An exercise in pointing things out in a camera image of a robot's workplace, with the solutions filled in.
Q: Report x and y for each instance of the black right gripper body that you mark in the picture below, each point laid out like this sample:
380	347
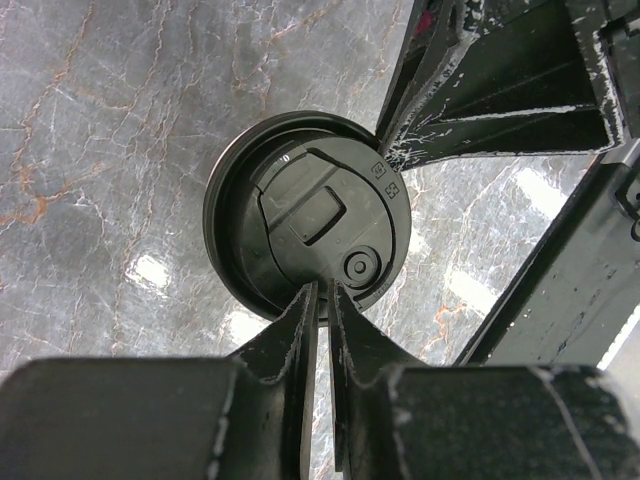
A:
607	35

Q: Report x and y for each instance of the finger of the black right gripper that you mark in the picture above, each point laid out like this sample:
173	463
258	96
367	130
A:
506	78

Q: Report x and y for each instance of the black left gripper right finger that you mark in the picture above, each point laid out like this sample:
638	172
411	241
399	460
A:
397	418

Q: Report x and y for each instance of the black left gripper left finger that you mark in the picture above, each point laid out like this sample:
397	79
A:
247	415

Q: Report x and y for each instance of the black plastic cup lid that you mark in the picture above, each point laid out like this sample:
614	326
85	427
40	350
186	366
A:
300	197

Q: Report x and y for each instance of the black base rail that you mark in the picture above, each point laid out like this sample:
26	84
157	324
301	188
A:
575	296

